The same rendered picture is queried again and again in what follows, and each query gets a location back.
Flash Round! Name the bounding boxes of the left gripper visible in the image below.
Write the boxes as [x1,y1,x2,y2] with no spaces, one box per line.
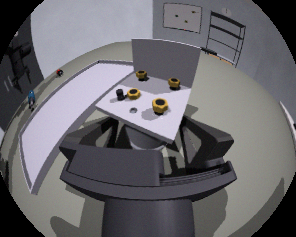
[12,59,30,94]

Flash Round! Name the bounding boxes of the dark blue electric nut driver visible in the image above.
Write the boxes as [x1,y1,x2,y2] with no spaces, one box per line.
[28,90,35,107]

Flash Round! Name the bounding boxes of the grey and white l-shaped bracket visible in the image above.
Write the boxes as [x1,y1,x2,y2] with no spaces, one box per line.
[95,38,201,144]

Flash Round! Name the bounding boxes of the yellow hex nut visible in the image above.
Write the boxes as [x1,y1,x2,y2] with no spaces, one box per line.
[168,78,180,87]
[152,98,168,113]
[136,71,147,78]
[127,88,141,100]

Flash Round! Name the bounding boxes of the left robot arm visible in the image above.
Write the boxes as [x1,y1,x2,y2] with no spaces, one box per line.
[4,36,31,67]

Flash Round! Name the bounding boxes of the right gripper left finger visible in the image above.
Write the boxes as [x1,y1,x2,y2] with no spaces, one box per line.
[63,116,119,148]

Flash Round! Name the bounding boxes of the white shallow rectangular tray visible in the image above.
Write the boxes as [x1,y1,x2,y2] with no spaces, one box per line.
[19,60,134,195]

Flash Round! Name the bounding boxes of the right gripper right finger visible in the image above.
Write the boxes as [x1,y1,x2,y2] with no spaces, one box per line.
[179,114,234,175]

